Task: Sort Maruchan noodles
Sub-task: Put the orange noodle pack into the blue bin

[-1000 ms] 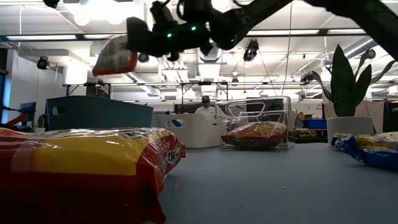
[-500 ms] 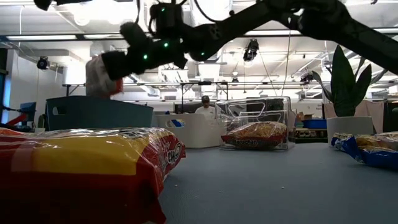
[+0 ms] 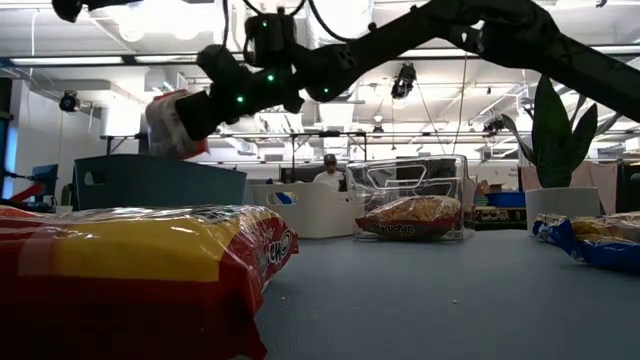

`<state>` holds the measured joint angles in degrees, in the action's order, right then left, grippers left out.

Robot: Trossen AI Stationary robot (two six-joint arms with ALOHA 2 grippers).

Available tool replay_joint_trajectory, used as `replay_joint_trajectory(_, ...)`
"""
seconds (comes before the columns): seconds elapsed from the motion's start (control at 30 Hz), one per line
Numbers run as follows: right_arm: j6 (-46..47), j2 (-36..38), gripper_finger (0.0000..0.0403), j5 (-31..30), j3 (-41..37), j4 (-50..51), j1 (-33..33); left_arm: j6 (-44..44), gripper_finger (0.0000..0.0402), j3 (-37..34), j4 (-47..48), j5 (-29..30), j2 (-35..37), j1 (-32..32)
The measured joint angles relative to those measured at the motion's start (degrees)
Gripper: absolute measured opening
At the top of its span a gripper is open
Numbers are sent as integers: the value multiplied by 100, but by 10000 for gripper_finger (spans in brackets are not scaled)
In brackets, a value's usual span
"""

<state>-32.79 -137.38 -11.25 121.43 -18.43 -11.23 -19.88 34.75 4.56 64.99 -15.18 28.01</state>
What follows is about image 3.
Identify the orange Maruchan ramen pack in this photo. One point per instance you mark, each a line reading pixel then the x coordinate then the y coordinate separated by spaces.
pixel 162 130

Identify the red Maruchan ramen pack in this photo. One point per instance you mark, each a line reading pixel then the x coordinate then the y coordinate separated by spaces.
pixel 410 215
pixel 125 280

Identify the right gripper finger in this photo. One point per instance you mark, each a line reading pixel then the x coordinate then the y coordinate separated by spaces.
pixel 197 117

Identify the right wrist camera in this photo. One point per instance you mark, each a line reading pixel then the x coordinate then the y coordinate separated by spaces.
pixel 270 42

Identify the white plastic bin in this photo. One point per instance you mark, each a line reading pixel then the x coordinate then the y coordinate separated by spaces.
pixel 320 215

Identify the black hanging camera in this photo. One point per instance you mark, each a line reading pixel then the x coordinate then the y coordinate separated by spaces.
pixel 404 82
pixel 69 101

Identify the blue screen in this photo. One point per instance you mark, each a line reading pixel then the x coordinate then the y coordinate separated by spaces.
pixel 47 180

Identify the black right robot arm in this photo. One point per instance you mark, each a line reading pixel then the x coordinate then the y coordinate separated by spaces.
pixel 500 30

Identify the pink cloth screen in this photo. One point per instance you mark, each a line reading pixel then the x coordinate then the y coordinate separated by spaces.
pixel 609 190

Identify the snake plant in white pot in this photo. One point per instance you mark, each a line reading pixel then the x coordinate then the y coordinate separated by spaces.
pixel 560 210

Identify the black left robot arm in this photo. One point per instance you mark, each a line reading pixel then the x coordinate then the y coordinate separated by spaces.
pixel 70 10

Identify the person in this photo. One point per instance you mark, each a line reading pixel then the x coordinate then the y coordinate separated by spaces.
pixel 330 177

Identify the blue storage bin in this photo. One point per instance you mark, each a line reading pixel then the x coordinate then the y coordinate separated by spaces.
pixel 505 200

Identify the clear plastic bin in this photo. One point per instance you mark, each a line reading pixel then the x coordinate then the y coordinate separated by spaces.
pixel 467 210

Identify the grey-blue plastic bin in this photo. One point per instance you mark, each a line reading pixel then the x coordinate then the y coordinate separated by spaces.
pixel 160 185

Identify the cardboard box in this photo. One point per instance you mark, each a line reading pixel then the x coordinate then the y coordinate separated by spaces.
pixel 492 187

